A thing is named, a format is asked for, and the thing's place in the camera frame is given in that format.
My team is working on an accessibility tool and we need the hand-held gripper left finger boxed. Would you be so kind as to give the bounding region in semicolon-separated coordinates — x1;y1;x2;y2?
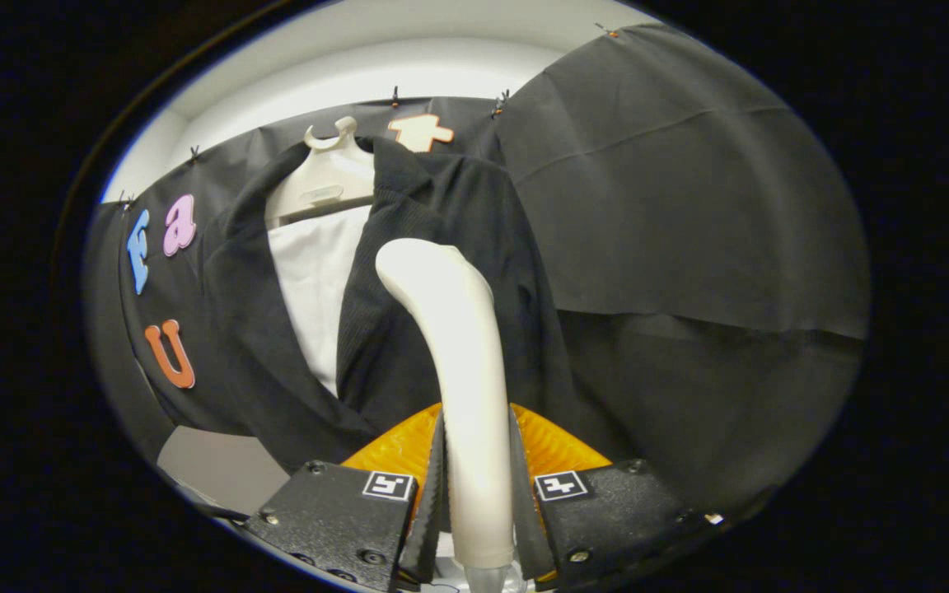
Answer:
242;404;445;592

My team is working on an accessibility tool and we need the white garment steamer nozzle hose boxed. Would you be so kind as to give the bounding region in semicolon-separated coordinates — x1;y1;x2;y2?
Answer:
375;238;525;593

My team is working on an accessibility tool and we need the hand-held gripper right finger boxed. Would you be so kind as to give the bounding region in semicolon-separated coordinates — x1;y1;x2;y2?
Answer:
509;404;694;591

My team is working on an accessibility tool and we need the white clothes hanger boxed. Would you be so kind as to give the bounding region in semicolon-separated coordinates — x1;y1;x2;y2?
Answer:
264;116;376;227

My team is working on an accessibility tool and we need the grey cabinet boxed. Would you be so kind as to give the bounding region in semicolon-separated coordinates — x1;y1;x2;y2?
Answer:
156;425;290;516

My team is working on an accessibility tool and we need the black jacket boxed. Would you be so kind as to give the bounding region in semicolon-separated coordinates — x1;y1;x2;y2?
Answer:
203;136;632;474

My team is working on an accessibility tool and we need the black backdrop cloth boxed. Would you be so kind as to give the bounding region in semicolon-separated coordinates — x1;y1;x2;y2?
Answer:
83;23;869;511

